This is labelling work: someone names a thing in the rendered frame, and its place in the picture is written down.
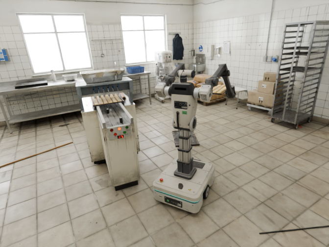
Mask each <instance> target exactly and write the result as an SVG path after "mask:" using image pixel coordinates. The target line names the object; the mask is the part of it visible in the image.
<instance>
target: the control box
mask: <svg viewBox="0 0 329 247"><path fill-rule="evenodd" d="M126 126H128V129H126V128H125V127H126ZM119 127H120V128H121V130H118V128H119ZM111 129H113V132H111V131H110V130H111ZM107 130H108V136H109V141H110V140H114V139H119V138H122V135H123V138H124V137H129V136H132V135H131V127H130V124H129V123H128V124H123V125H117V126H112V127H108V128H107ZM124 131H126V134H124V133H123V132H124ZM114 133H116V134H117V135H116V136H115V135H114ZM118 136H119V138H118Z"/></svg>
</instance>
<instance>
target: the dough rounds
mask: <svg viewBox="0 0 329 247"><path fill-rule="evenodd" d="M91 99H92V102H93V105H99V104H106V103H112V102H119V101H122V100H121V99H120V97H119V96H118V95H117V94H115V96H113V94H110V97H109V96H108V95H106V97H104V96H103V95H101V98H99V96H96V99H94V97H91Z"/></svg>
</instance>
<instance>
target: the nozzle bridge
mask: <svg viewBox="0 0 329 247"><path fill-rule="evenodd" d="M108 86H109V92H108V89H107V88H108ZM112 86H114V91H113V90H112ZM117 86H118V91H117ZM103 87H104V91H105V92H103ZM93 88H94V91H95V94H94V93H93ZM98 88H99V90H100V93H98ZM76 91H77V95H78V99H79V103H80V108H81V110H84V106H83V101H82V98H87V97H94V96H101V95H109V94H116V93H123V92H128V98H129V101H130V102H131V103H132V102H133V94H132V92H133V91H134V88H133V80H132V79H130V78H128V77H123V78H122V80H117V81H108V82H100V83H91V84H86V82H85V81H83V82H76Z"/></svg>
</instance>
